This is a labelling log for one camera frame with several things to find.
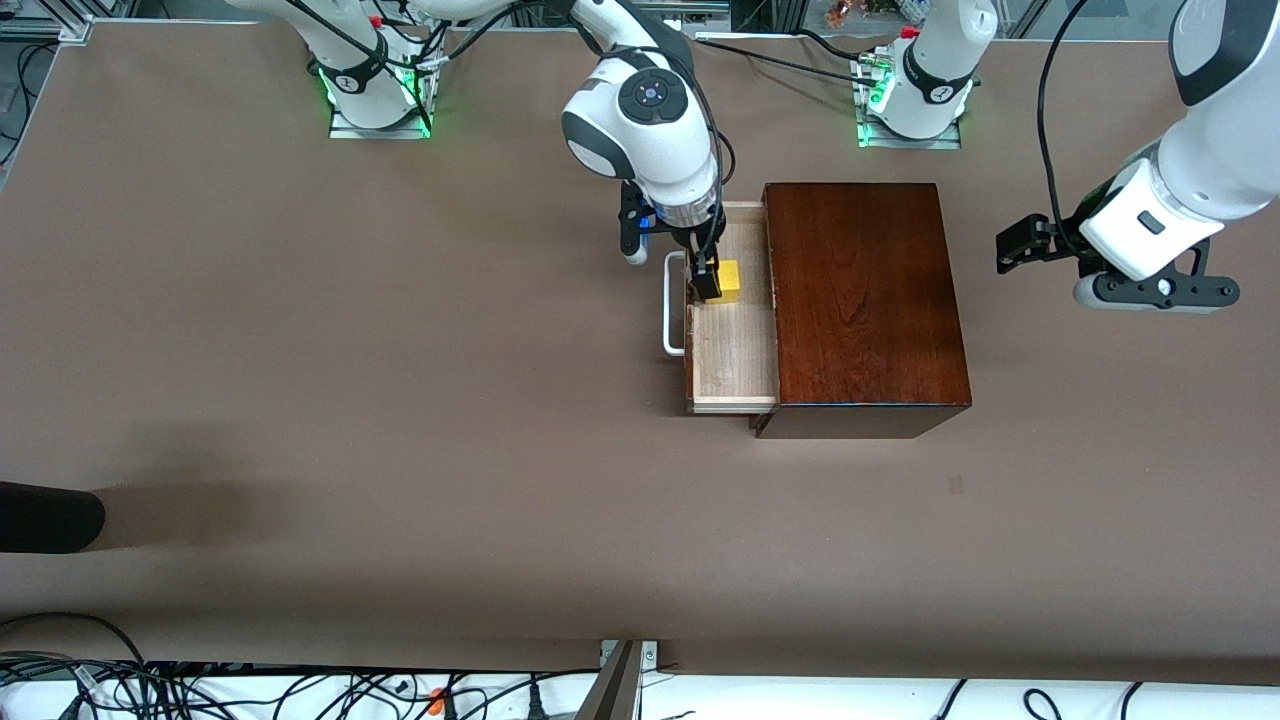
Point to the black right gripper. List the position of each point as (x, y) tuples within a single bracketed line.
[(697, 243)]

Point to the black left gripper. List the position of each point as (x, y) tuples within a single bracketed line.
[(1062, 241)]

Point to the yellow block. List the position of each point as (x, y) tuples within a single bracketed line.
[(730, 282)]

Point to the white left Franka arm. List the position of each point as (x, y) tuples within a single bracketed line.
[(1220, 150)]

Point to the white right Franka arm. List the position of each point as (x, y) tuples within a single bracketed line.
[(650, 130)]

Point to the dark brown wooden cabinet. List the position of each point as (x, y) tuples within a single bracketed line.
[(865, 300)]

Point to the white power strip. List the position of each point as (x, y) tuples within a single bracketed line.
[(690, 12)]

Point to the black cylindrical object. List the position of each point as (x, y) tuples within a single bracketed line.
[(45, 518)]

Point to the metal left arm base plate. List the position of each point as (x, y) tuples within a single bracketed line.
[(950, 140)]

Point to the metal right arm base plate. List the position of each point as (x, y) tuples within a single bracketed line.
[(345, 132)]

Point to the grey metal post with bracket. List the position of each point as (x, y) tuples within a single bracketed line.
[(612, 690)]

